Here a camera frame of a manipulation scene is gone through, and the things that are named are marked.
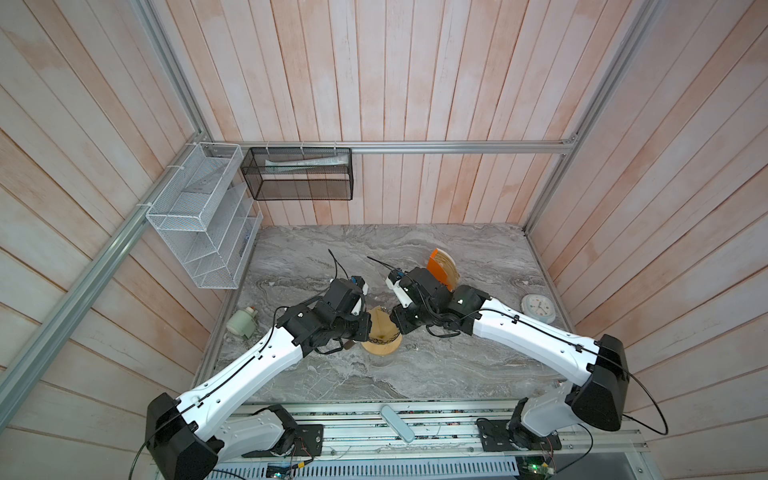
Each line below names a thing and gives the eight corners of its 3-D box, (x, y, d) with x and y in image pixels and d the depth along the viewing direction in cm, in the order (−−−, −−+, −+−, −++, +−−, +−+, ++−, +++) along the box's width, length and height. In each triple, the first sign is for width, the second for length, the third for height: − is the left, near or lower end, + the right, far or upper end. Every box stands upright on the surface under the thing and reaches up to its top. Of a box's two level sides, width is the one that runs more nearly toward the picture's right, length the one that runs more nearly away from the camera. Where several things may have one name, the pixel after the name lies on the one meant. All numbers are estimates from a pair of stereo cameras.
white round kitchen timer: (525, 324, 96) (530, 319, 93) (517, 300, 102) (521, 294, 99) (555, 324, 96) (560, 319, 93) (544, 300, 102) (549, 294, 99)
